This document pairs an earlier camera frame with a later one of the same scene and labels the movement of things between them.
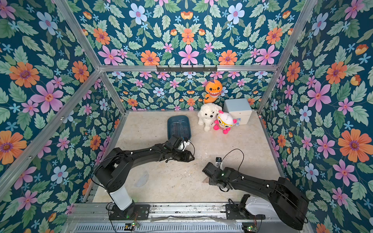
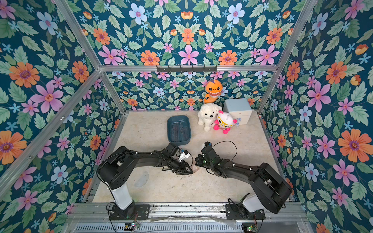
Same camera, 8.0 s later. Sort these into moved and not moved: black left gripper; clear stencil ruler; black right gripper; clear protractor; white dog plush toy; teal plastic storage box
Moved: black left gripper; black right gripper
Not moved: teal plastic storage box; clear stencil ruler; clear protractor; white dog plush toy
